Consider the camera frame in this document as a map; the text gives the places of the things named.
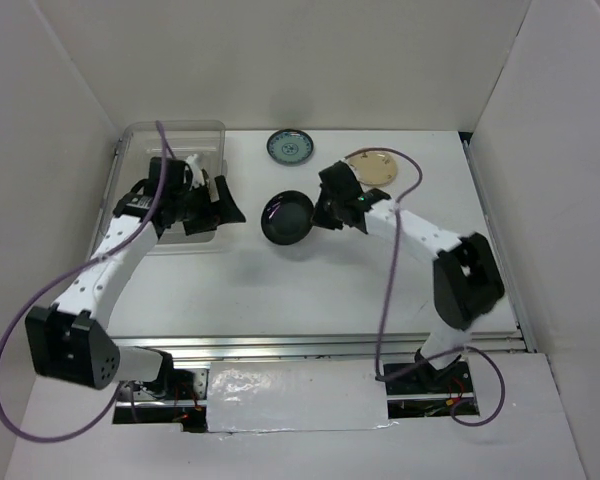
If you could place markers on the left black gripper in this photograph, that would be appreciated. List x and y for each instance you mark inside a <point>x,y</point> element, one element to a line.
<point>215,214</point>

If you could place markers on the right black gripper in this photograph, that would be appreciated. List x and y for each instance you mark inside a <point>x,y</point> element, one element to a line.
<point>321,218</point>

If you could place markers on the black glossy plate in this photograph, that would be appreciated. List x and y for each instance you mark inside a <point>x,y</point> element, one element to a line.
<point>286,218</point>

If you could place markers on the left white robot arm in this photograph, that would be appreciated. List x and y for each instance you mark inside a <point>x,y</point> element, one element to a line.
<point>68,340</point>

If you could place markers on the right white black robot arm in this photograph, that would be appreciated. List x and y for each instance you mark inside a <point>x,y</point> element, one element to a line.
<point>466,280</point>

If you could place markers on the clear plastic bin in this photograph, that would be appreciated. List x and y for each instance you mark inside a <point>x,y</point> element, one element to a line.
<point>202,140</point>

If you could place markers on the cream plate with floral marks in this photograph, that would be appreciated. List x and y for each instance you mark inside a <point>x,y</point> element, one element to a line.
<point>373,168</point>

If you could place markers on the blue floral plate far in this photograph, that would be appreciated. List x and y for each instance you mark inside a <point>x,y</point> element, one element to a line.
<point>290,147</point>

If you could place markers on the white cover sheet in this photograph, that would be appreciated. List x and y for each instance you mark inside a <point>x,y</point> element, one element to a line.
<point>304,396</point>

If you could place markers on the aluminium rail frame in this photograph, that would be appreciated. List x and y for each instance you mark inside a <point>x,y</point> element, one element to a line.
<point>238,296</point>

